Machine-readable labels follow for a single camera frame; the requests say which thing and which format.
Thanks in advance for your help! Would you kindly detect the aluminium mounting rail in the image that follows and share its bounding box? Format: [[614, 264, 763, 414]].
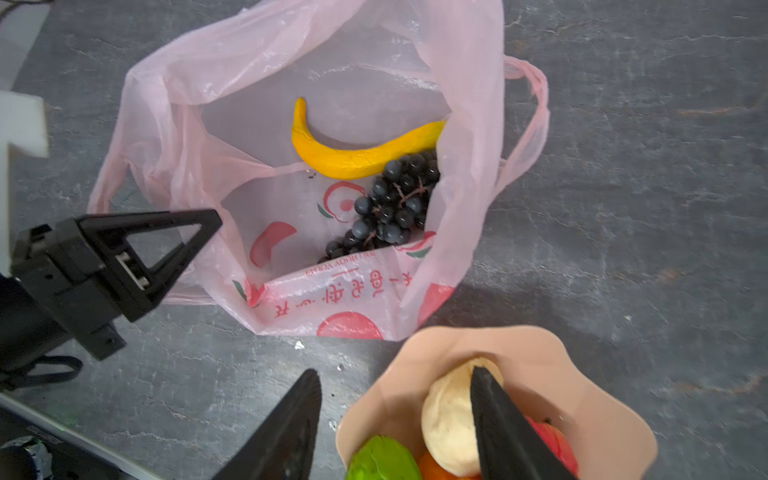
[[1, 393, 160, 479]]

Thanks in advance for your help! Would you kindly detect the red fake apple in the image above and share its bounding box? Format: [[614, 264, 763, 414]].
[[526, 416, 579, 477]]

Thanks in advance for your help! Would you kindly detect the yellow fake banana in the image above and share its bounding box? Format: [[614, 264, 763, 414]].
[[291, 98, 447, 180]]

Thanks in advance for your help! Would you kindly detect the pink plastic bag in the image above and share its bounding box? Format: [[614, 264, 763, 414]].
[[88, 1, 550, 340]]

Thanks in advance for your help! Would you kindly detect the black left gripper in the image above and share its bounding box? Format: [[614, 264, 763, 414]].
[[11, 209, 222, 360]]

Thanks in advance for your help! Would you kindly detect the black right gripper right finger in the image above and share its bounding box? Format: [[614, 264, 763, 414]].
[[470, 367, 574, 480]]

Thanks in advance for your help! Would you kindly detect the orange fake orange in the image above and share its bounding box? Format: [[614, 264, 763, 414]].
[[418, 452, 481, 480]]

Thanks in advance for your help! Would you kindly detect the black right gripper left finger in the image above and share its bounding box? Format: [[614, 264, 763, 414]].
[[213, 369, 322, 480]]

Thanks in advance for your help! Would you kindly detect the peach leaf-shaped plate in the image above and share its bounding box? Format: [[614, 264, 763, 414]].
[[336, 325, 658, 479]]

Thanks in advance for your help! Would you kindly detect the dark fake grape bunch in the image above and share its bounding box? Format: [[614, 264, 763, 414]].
[[319, 149, 441, 263]]

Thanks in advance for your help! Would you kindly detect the green fake fruit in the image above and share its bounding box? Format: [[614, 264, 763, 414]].
[[345, 435, 422, 480]]

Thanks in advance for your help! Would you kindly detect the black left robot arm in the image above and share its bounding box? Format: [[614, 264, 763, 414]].
[[1, 209, 222, 479]]

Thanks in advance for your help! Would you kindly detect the beige fake fruit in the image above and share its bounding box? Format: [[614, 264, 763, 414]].
[[421, 357, 504, 477]]

